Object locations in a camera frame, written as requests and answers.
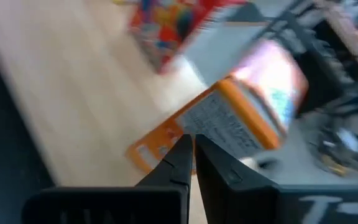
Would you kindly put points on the orange Mini Wheats cereal box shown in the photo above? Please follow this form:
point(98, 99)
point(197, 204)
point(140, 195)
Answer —
point(228, 124)

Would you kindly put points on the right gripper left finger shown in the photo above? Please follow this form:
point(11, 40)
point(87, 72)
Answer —
point(104, 205)

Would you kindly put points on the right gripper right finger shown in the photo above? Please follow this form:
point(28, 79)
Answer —
point(228, 193)

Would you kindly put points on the red Froot Loops cereal box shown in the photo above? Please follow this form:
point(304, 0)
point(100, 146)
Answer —
point(172, 31)

